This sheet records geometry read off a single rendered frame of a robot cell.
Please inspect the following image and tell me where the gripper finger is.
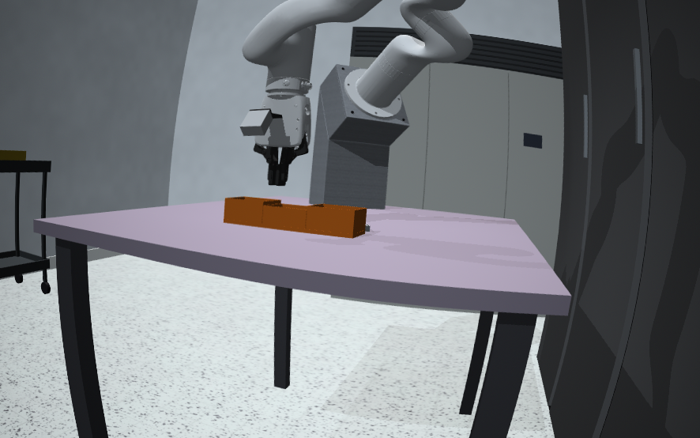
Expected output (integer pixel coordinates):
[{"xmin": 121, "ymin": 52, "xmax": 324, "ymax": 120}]
[
  {"xmin": 275, "ymin": 134, "xmax": 309, "ymax": 186},
  {"xmin": 254, "ymin": 143, "xmax": 278, "ymax": 185}
]

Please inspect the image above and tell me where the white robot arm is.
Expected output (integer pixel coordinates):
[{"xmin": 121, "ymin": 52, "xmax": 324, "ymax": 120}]
[{"xmin": 240, "ymin": 0, "xmax": 473, "ymax": 136}]

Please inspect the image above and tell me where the orange bin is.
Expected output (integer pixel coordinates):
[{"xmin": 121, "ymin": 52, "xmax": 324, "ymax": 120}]
[{"xmin": 224, "ymin": 197, "xmax": 367, "ymax": 238}]

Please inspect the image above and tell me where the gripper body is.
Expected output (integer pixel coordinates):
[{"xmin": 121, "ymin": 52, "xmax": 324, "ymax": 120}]
[{"xmin": 255, "ymin": 93, "xmax": 311, "ymax": 149}]

